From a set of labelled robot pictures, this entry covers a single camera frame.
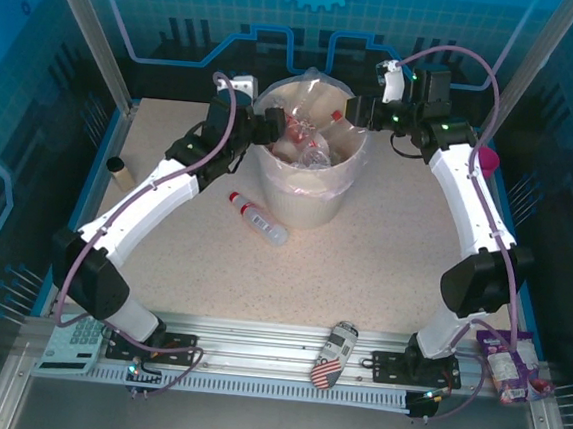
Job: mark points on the white label red cap bottle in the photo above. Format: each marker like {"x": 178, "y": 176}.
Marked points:
{"x": 261, "y": 220}

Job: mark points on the purple white snack pouch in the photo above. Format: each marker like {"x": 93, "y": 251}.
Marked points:
{"x": 514, "y": 370}

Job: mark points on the clear red label cola bottle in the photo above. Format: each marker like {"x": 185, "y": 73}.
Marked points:
{"x": 338, "y": 126}
{"x": 295, "y": 127}

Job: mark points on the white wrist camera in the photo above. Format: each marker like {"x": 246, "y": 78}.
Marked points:
{"x": 242, "y": 87}
{"x": 393, "y": 86}

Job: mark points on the aluminium mounting rail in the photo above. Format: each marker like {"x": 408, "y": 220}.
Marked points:
{"x": 255, "y": 342}

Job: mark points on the crushed flag print can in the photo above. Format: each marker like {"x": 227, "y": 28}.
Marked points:
{"x": 337, "y": 349}

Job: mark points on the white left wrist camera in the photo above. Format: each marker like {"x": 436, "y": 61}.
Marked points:
{"x": 242, "y": 87}

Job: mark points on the cream plastic waste bin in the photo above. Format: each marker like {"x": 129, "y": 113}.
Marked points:
{"x": 302, "y": 206}

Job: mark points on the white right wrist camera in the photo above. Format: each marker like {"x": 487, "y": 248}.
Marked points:
{"x": 393, "y": 86}

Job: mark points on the aluminium frame post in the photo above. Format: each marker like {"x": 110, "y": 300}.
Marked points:
{"x": 519, "y": 79}
{"x": 101, "y": 42}

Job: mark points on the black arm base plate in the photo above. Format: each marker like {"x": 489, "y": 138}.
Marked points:
{"x": 179, "y": 350}
{"x": 388, "y": 366}

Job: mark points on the clear plastic bin liner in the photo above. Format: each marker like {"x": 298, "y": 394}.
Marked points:
{"x": 318, "y": 82}

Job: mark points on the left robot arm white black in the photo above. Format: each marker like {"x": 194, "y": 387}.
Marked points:
{"x": 131, "y": 206}

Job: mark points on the pink plastic goblet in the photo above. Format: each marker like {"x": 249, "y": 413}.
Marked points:
{"x": 489, "y": 159}

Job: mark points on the black cap beige bottle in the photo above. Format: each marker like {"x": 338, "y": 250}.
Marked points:
{"x": 121, "y": 176}

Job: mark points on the pale green calculator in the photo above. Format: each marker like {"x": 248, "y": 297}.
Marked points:
{"x": 61, "y": 350}

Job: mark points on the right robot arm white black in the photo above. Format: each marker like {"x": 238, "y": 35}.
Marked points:
{"x": 468, "y": 205}

